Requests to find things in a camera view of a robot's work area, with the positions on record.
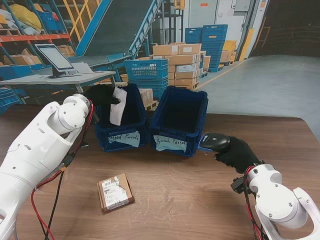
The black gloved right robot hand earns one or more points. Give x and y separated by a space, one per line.
240 155

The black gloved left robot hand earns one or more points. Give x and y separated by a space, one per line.
100 95

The white plastic mailer bag parcel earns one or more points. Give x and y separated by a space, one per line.
117 112

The black and blue barcode scanner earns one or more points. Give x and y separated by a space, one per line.
215 141

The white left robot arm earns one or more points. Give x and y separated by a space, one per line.
37 150

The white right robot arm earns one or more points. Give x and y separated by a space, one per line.
277 200

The blue bin labelled bagged parcels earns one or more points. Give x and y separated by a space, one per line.
135 112

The paper label bagged parcels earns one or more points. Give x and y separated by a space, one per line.
127 138

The paper label boxed parcels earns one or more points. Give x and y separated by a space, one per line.
170 145

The blue bin labelled boxed parcels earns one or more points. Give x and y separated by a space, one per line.
180 115

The printed warehouse backdrop banner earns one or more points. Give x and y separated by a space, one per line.
262 75

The flat cardboard box handwritten label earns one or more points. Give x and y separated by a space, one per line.
116 192

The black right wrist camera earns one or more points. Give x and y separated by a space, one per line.
238 185

